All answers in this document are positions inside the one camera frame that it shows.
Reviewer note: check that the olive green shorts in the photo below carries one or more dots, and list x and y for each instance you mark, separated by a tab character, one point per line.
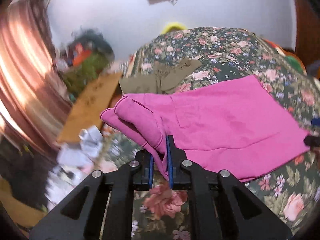
164	79

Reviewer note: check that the wooden board with flower cutouts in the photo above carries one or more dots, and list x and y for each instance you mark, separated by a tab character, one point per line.
85	112

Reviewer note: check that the wooden door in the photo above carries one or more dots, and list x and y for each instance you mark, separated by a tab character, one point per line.
307	39

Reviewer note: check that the yellow fuzzy item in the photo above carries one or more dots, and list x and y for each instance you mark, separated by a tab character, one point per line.
173	26

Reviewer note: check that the pink pants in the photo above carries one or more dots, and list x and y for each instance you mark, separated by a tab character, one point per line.
234	125

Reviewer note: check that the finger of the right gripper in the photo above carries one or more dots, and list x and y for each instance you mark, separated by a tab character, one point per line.
312	141

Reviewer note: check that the pink curtain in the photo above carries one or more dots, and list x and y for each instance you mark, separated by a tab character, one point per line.
34	101

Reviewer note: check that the orange box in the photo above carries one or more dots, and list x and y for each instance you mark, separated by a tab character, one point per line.
80	54

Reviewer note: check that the floral bedspread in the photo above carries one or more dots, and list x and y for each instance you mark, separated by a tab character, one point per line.
291	191

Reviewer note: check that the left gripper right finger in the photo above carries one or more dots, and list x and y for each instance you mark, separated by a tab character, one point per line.
220	206

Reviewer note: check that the crumpled white paper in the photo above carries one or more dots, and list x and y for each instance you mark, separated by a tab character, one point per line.
84	152

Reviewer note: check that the green patterned bag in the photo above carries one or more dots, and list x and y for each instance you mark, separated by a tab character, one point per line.
78	77

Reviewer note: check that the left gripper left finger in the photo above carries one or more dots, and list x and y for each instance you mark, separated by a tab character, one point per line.
101	206

